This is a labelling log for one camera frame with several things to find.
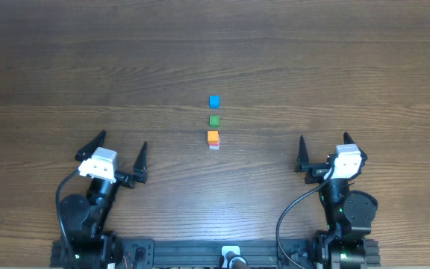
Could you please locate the mounting rail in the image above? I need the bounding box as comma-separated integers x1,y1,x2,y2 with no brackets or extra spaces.
49,238,382,269

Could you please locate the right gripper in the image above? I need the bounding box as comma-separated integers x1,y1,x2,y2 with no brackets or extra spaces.
294,132,369,185

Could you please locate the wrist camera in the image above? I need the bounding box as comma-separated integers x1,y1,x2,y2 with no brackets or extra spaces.
328,143,363,181
78,146,119,184

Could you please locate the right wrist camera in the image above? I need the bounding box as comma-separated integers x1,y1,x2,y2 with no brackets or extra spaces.
328,143,363,181

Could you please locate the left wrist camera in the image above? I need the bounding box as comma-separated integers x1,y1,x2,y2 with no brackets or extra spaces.
78,146,119,184

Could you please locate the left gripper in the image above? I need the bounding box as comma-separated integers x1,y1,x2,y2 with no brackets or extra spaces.
75,129,149,190

